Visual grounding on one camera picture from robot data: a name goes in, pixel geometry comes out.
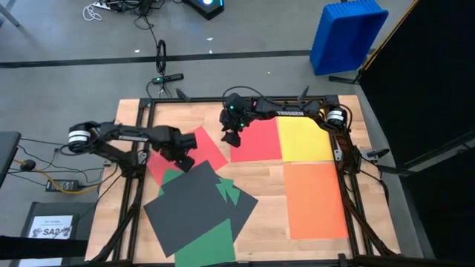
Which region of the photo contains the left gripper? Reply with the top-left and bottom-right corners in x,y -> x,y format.
154,125 -> 198,174

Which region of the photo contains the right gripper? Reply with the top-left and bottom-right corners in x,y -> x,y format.
219,92 -> 259,148

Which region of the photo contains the red paper sheet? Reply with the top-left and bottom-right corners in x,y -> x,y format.
147,125 -> 229,187
229,117 -> 284,163

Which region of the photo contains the yellow paper sheet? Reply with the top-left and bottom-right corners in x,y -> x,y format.
277,116 -> 335,163

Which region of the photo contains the orange paper sheet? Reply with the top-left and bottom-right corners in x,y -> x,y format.
283,162 -> 350,241

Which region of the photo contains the black box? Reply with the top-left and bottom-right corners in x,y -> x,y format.
18,201 -> 98,267

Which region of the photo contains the black power adapter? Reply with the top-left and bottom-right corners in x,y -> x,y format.
45,179 -> 80,194

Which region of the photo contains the black panel foot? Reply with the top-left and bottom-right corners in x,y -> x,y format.
328,73 -> 363,86

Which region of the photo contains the black computer blue light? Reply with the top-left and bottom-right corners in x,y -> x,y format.
181,0 -> 226,22

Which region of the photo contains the white SA2 label sheet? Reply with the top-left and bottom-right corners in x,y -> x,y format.
27,214 -> 74,240

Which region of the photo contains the large blue plastic bin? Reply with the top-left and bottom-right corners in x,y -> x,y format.
309,0 -> 390,77

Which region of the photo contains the black divider panel yellow edge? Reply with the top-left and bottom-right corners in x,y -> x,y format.
358,0 -> 475,263

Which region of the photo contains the grey metal beam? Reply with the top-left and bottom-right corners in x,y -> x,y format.
378,129 -> 475,175

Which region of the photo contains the grey metal leg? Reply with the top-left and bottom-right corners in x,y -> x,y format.
0,0 -> 22,29

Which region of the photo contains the black aluminium table frame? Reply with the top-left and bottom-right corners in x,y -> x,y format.
85,85 -> 404,267

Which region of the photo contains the black camera bar green light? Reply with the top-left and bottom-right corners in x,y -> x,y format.
151,73 -> 185,85

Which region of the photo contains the coiled black cable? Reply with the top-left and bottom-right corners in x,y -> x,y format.
154,39 -> 168,98

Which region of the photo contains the yellow cable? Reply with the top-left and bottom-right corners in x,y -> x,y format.
13,158 -> 102,196

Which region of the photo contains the black clamp bracket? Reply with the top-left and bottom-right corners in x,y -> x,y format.
365,148 -> 390,159

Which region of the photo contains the black cable bundle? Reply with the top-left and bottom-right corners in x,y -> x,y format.
107,0 -> 161,45

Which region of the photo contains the white cable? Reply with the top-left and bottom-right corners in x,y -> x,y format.
82,2 -> 103,22

